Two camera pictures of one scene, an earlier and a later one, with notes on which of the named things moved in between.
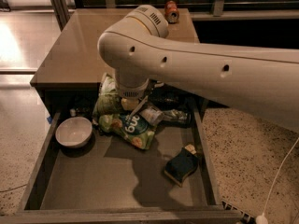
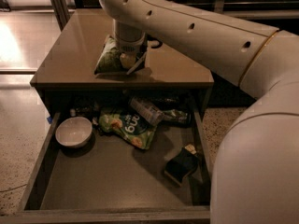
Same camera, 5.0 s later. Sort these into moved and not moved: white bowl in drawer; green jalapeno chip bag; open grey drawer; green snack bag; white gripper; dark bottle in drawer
Moved: green jalapeno chip bag; white gripper
Not moved: dark bottle in drawer; open grey drawer; green snack bag; white bowl in drawer
